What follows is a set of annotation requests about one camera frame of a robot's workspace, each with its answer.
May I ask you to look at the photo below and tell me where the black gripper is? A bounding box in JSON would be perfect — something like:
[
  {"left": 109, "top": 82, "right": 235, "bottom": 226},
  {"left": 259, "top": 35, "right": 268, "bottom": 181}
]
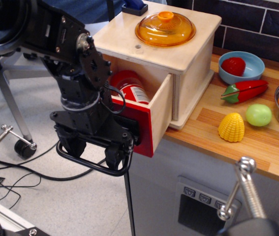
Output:
[{"left": 50, "top": 98, "right": 134, "bottom": 170}]

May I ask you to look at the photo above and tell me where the red drawer with black handle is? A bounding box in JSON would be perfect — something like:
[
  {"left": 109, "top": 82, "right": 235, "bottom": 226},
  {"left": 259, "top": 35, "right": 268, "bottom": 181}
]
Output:
[{"left": 56, "top": 54, "right": 173, "bottom": 177}]

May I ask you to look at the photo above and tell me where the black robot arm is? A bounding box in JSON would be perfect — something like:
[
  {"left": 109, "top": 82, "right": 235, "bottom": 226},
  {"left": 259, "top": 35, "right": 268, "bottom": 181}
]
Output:
[{"left": 0, "top": 0, "right": 137, "bottom": 177}]

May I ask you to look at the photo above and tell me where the red can in drawer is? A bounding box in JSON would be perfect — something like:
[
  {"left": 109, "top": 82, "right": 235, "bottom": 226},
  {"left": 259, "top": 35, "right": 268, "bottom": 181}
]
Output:
[{"left": 110, "top": 70, "right": 150, "bottom": 105}]

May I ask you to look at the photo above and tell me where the wooden box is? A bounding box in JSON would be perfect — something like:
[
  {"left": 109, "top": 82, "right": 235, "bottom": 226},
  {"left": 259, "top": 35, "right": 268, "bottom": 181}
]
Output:
[{"left": 93, "top": 1, "right": 222, "bottom": 129}]

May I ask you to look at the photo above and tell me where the grey cabinet with panel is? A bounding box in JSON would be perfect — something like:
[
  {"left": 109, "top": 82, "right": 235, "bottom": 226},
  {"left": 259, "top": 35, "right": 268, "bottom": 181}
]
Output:
[{"left": 123, "top": 137, "right": 279, "bottom": 236}]

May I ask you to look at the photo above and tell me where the grey office chair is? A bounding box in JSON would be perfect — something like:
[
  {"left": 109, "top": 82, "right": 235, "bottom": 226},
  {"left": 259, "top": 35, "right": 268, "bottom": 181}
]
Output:
[{"left": 0, "top": 53, "right": 50, "bottom": 159}]

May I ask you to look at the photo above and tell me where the person in blue jeans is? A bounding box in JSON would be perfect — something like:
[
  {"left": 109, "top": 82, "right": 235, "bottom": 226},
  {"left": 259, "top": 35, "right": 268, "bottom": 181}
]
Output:
[{"left": 43, "top": 0, "right": 167, "bottom": 25}]

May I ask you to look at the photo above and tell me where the yellow toy corn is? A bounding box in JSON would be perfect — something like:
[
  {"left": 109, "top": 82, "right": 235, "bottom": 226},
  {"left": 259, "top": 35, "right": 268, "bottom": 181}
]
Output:
[{"left": 218, "top": 113, "right": 245, "bottom": 143}]

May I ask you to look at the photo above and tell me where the orange glass lid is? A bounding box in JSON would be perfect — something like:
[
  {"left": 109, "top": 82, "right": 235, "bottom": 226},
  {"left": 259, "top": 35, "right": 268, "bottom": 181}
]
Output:
[{"left": 135, "top": 11, "right": 196, "bottom": 47}]

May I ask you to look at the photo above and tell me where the red toy chili pepper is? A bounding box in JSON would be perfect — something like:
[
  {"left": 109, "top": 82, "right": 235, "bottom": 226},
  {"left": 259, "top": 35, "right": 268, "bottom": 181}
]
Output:
[{"left": 221, "top": 80, "right": 269, "bottom": 104}]

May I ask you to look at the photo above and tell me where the red toy strawberry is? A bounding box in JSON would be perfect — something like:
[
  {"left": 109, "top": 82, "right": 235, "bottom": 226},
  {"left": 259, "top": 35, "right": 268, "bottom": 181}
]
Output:
[{"left": 221, "top": 57, "right": 246, "bottom": 77}]

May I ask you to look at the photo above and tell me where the green toy apple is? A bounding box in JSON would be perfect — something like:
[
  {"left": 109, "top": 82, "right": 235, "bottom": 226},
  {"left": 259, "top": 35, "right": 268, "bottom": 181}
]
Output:
[{"left": 246, "top": 104, "right": 272, "bottom": 127}]

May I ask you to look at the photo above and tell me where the light blue bowl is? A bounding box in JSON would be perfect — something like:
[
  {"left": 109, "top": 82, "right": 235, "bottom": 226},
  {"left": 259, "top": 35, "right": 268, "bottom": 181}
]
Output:
[{"left": 218, "top": 51, "right": 265, "bottom": 85}]

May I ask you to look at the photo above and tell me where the thin black wire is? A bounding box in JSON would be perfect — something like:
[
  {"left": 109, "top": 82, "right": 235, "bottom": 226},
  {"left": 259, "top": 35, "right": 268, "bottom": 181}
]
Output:
[{"left": 0, "top": 172, "right": 42, "bottom": 210}]

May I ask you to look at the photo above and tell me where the thick black floor cable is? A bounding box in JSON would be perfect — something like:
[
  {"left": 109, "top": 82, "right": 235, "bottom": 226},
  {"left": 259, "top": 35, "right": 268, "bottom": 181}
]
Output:
[{"left": 0, "top": 142, "right": 107, "bottom": 182}]

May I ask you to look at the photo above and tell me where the aluminium frame rail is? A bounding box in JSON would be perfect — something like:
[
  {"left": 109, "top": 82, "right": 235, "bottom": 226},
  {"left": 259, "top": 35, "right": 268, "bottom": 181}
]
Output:
[{"left": 0, "top": 204, "right": 47, "bottom": 236}]

